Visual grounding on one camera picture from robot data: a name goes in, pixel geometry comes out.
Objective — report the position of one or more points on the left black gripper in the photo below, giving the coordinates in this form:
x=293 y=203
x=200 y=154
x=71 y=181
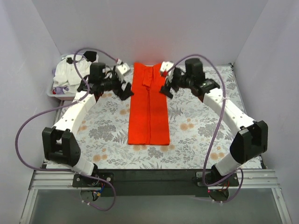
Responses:
x=119 y=86

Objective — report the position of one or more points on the white laundry basket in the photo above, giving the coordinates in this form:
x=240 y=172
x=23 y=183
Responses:
x=56 y=93

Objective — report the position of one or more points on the purple garment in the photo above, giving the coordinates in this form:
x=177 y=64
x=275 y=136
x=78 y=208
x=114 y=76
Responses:
x=60 y=90

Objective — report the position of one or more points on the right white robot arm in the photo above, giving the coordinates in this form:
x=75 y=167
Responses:
x=250 y=136

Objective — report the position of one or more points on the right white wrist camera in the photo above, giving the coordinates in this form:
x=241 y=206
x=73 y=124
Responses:
x=165 y=69

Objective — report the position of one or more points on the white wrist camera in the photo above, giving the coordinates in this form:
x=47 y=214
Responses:
x=165 y=69
x=122 y=69

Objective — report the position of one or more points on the aluminium frame rail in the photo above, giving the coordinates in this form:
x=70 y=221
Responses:
x=51 y=180

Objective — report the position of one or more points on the orange t shirt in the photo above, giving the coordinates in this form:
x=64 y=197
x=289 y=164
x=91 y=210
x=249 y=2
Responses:
x=148 y=117

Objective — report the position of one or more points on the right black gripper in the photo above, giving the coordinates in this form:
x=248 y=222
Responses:
x=172 y=82

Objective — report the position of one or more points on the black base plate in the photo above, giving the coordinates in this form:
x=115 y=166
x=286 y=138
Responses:
x=155 y=182

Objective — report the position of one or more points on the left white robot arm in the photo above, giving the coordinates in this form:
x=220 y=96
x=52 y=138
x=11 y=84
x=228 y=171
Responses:
x=59 y=142

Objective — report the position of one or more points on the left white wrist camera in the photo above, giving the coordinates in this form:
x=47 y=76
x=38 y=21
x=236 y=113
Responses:
x=122 y=69

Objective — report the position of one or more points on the white t shirt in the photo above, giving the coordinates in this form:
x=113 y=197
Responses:
x=67 y=72

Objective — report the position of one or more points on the black garment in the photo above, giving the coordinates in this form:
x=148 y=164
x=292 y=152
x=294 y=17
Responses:
x=90 y=56

